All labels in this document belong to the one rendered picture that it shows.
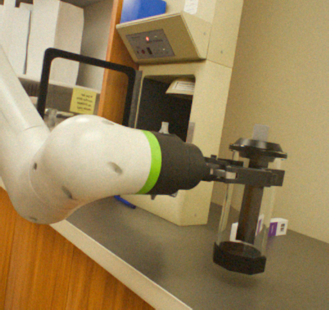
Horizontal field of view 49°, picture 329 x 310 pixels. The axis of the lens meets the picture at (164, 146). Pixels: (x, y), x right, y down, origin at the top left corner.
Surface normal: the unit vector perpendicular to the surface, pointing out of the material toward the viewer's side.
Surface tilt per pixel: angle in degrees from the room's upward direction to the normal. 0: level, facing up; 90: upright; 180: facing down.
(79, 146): 71
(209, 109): 90
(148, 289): 90
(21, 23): 83
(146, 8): 90
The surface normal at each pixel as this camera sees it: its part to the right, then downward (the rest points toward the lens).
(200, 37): 0.63, 0.14
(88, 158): 0.25, 0.01
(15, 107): 0.51, -0.35
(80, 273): -0.76, -0.08
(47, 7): -0.24, -0.30
